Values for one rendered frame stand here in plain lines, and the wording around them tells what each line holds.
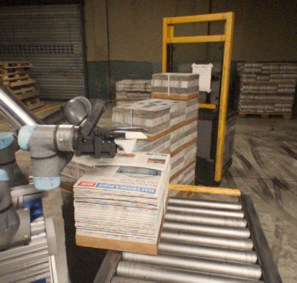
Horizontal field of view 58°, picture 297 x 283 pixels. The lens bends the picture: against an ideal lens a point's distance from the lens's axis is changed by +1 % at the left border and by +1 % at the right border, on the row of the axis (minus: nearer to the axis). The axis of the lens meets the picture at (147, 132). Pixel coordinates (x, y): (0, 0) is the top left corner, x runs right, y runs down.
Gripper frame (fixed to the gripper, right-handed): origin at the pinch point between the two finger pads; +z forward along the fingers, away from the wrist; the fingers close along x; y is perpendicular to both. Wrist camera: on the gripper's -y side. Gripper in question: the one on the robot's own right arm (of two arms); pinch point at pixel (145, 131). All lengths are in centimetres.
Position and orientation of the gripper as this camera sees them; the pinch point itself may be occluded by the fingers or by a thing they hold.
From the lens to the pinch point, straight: 76.0
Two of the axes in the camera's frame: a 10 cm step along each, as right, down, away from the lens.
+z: 10.0, 0.1, -0.3
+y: -0.1, 9.9, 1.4
